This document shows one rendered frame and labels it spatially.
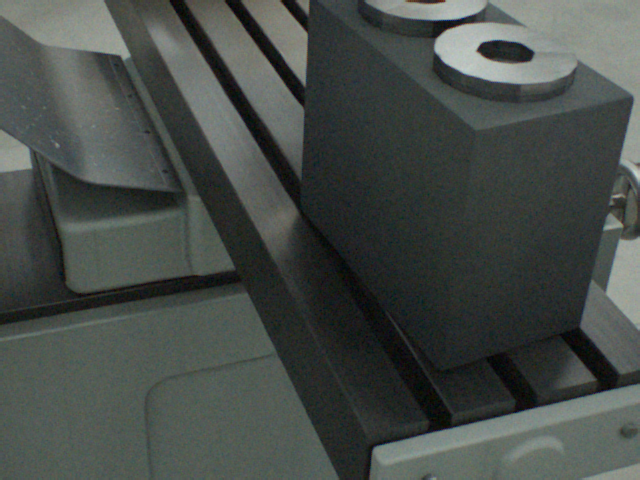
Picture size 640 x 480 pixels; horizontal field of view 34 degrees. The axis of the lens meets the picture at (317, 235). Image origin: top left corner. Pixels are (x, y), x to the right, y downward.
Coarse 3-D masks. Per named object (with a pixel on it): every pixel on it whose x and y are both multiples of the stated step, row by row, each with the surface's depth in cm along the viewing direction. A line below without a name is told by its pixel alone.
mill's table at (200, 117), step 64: (128, 0) 123; (192, 0) 122; (256, 0) 123; (192, 64) 108; (256, 64) 109; (192, 128) 100; (256, 128) 102; (256, 192) 88; (256, 256) 85; (320, 256) 81; (320, 320) 75; (384, 320) 77; (320, 384) 74; (384, 384) 70; (448, 384) 70; (512, 384) 74; (576, 384) 71; (384, 448) 66; (448, 448) 67; (512, 448) 69; (576, 448) 72
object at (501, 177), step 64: (320, 0) 75; (384, 0) 72; (448, 0) 73; (320, 64) 77; (384, 64) 68; (448, 64) 64; (512, 64) 64; (576, 64) 65; (320, 128) 79; (384, 128) 70; (448, 128) 63; (512, 128) 61; (576, 128) 64; (320, 192) 82; (384, 192) 72; (448, 192) 64; (512, 192) 64; (576, 192) 67; (384, 256) 74; (448, 256) 66; (512, 256) 68; (576, 256) 71; (448, 320) 68; (512, 320) 71; (576, 320) 75
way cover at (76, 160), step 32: (0, 32) 114; (0, 64) 105; (32, 64) 114; (64, 64) 119; (96, 64) 122; (0, 96) 98; (32, 96) 105; (64, 96) 112; (96, 96) 115; (128, 96) 117; (0, 128) 92; (32, 128) 98; (64, 128) 105; (96, 128) 108; (128, 128) 110; (64, 160) 98; (96, 160) 102; (128, 160) 104; (160, 160) 106
